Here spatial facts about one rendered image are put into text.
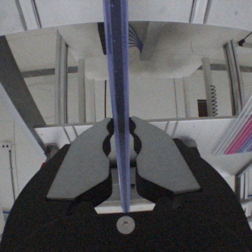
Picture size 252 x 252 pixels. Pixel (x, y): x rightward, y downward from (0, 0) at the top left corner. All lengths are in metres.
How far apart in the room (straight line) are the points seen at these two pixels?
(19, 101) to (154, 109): 1.86
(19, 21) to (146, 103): 1.90
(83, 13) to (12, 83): 0.18
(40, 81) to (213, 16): 2.33
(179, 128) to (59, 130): 0.26
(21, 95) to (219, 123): 0.43
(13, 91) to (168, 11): 0.28
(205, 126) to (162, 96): 1.78
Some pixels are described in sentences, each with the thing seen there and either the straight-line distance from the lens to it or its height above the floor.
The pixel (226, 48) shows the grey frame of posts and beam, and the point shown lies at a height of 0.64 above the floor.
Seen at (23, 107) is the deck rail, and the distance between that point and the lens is 0.33.
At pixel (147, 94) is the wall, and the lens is 2.08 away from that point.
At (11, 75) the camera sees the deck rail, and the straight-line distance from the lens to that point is 0.32.
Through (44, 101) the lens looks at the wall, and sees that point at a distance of 2.31.
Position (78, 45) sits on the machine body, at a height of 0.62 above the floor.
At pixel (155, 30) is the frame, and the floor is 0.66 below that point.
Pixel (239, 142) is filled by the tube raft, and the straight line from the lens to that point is 0.47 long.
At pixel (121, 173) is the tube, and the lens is 0.18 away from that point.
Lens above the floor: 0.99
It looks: 2 degrees down
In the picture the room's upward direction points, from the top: 177 degrees clockwise
